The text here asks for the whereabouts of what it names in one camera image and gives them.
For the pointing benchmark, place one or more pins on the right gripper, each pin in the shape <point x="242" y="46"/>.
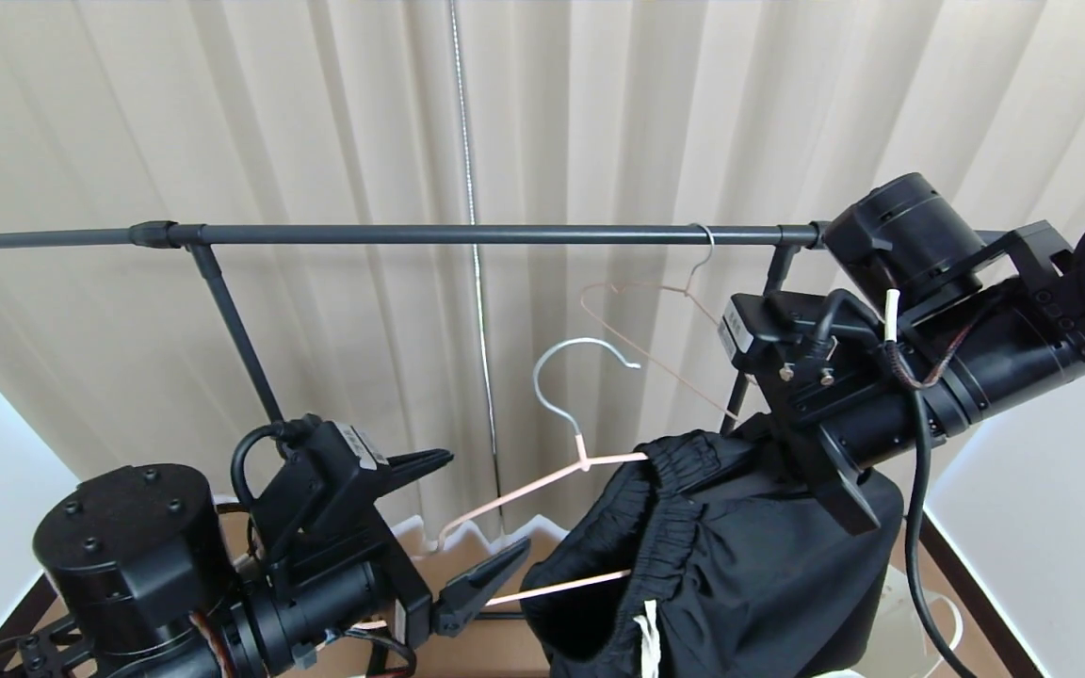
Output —
<point x="1004" y="367"/>

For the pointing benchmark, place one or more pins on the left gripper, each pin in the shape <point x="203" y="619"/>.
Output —
<point x="335" y="603"/>

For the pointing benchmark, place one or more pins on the pink clothes hanger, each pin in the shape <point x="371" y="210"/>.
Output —
<point x="580" y="450"/>
<point x="710" y="247"/>

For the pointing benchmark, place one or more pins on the black shorts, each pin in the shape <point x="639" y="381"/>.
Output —
<point x="740" y="565"/>

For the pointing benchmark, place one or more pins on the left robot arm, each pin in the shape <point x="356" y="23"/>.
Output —
<point x="128" y="537"/>

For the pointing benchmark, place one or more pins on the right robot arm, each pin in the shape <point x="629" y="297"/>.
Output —
<point x="910" y="235"/>

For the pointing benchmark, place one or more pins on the white laundry basket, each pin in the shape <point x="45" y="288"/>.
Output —
<point x="896" y="626"/>

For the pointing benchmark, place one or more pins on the black clothes rack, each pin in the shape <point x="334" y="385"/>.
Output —
<point x="411" y="234"/>

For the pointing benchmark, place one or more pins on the beige curtain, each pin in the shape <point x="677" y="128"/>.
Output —
<point x="128" y="113"/>

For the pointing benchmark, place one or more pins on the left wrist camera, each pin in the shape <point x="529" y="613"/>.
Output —
<point x="298" y="490"/>

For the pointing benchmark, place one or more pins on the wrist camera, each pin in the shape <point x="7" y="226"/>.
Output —
<point x="298" y="490"/>
<point x="806" y="395"/>

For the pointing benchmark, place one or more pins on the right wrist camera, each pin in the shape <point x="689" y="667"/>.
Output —
<point x="806" y="395"/>

